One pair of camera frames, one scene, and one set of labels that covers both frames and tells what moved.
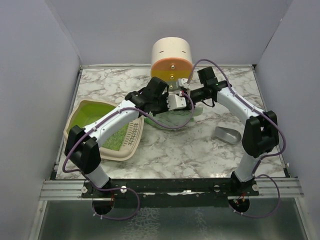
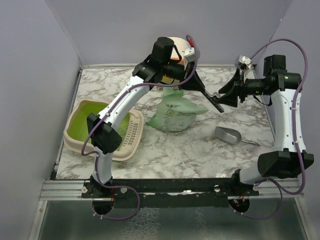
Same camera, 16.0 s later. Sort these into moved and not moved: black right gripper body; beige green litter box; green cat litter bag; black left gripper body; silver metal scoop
Moved: black left gripper body; black right gripper body; green cat litter bag
Not moved: silver metal scoop; beige green litter box
